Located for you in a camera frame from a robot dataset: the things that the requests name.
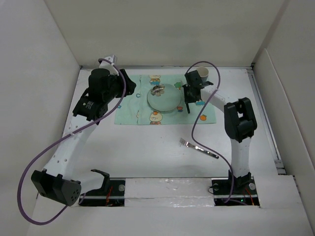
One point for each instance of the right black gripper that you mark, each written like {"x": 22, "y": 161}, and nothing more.
{"x": 188, "y": 99}

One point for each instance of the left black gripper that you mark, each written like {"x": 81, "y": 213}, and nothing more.
{"x": 130, "y": 86}

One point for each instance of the purple ceramic mug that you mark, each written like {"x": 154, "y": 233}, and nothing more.
{"x": 203, "y": 73}

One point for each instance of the steel table knife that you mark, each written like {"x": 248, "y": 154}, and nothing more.
{"x": 188, "y": 108}

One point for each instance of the green cartoon print cloth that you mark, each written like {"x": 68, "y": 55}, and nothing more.
{"x": 135, "y": 110}

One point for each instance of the light green floral plate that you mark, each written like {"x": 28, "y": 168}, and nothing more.
{"x": 164, "y": 97}

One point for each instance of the steel fork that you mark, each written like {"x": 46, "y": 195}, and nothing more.
{"x": 194, "y": 147}

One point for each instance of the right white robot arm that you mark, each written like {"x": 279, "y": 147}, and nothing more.
{"x": 239, "y": 124}

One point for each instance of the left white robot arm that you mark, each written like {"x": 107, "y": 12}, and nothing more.
{"x": 56, "y": 180}

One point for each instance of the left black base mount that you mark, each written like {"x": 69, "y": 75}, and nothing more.
{"x": 112, "y": 194}

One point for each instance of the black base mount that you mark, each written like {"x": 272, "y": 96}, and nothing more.
{"x": 112, "y": 194}
{"x": 242, "y": 192}

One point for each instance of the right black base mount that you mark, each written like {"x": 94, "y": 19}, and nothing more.
{"x": 242, "y": 192}

